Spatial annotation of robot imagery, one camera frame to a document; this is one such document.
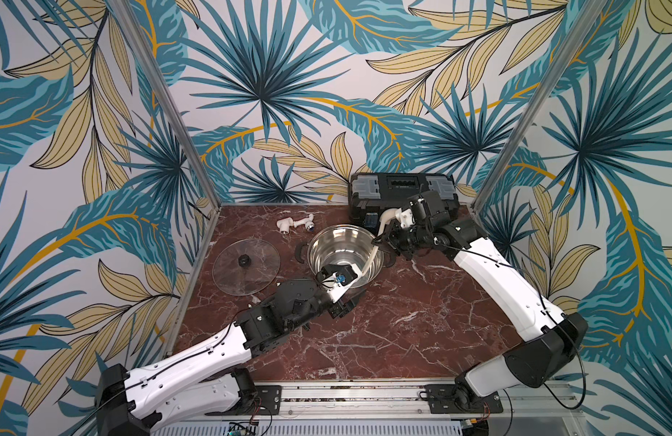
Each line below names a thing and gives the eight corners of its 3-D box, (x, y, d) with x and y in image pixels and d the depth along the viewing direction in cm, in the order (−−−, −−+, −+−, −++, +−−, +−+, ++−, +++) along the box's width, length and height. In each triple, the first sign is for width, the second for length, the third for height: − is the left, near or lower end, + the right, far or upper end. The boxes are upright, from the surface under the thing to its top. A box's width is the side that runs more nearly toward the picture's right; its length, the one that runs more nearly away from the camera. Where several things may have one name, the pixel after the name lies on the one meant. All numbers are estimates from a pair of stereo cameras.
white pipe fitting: (277, 235, 111) (276, 230, 108) (277, 223, 115) (276, 218, 112) (315, 230, 113) (314, 225, 110) (313, 219, 116) (313, 214, 114)
